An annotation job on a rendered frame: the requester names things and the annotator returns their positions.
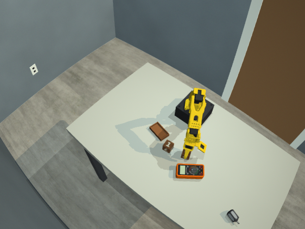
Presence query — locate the orange digital multimeter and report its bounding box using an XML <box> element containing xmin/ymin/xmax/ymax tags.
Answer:
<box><xmin>176</xmin><ymin>164</ymin><xmax>204</xmax><ymax>179</ymax></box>

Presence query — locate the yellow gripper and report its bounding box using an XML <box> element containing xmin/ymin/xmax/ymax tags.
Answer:
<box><xmin>183</xmin><ymin>138</ymin><xmax>207</xmax><ymax>159</ymax></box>

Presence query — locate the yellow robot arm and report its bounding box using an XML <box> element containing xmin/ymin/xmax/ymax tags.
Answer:
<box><xmin>184</xmin><ymin>88</ymin><xmax>206</xmax><ymax>143</ymax></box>

